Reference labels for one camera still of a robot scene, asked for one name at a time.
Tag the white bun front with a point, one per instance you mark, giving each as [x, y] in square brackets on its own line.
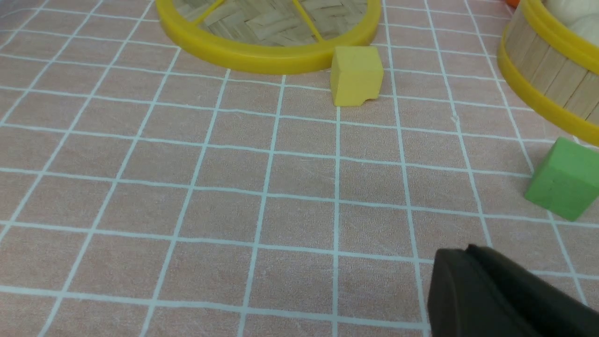
[587, 27]

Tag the pink grid tablecloth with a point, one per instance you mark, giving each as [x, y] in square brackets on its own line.
[146, 193]

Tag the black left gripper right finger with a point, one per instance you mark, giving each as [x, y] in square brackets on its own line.
[551, 312]

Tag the woven steamer lid yellow rim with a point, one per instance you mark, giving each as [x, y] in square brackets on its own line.
[278, 37]

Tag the orange fruit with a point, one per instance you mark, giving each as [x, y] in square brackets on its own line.
[512, 3]

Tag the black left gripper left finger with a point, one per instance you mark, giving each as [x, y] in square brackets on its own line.
[464, 302]

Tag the yellow foam block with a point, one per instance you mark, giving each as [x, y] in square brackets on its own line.
[356, 76]

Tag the green foam cube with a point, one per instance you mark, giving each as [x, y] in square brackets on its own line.
[566, 182]

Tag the bamboo steamer tray yellow rim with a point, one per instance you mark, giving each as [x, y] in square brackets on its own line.
[551, 69]

